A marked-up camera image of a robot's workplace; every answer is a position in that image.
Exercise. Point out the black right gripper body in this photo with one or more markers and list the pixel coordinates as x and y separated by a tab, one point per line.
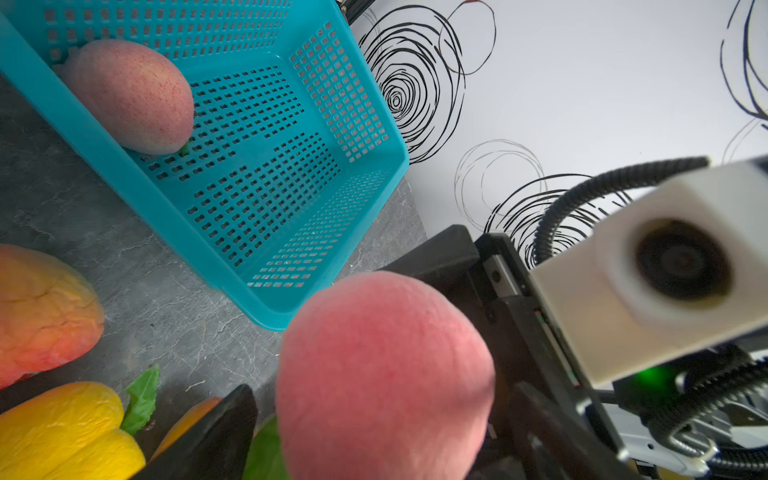
486	279

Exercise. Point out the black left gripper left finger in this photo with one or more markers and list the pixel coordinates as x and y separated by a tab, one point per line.
215	447

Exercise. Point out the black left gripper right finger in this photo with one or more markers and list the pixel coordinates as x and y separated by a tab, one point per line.
550	445

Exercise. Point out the pink peach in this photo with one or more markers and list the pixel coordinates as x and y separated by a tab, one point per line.
136	94
381	377

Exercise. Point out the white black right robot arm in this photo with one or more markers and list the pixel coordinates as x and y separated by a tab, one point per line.
680	414

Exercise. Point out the teal plastic basket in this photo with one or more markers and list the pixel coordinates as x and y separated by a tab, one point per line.
294	151

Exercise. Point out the orange wrinkled peach lower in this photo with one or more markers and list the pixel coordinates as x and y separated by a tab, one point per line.
189	419

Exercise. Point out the orange wrinkled peach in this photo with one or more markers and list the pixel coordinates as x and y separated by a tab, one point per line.
189	419
50	314

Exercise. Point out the yellow peach upper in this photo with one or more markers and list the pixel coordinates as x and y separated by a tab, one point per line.
79	430

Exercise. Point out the orange wrinkled peach upper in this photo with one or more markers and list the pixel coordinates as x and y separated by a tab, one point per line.
50	314

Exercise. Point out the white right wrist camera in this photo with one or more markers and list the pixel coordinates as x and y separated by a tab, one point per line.
681	269

